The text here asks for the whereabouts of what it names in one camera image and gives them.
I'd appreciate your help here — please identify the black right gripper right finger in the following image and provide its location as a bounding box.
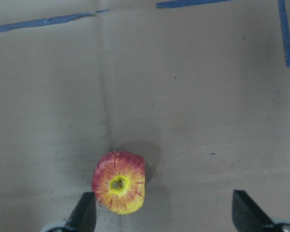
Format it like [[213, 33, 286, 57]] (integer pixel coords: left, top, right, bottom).
[[232, 190, 290, 232]]

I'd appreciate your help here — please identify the striped red yellow apple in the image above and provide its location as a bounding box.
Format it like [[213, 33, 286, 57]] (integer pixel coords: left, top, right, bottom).
[[91, 151, 145, 215]]

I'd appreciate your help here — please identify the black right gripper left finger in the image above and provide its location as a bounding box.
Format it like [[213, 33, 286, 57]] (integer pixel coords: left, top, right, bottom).
[[42, 192, 97, 232]]

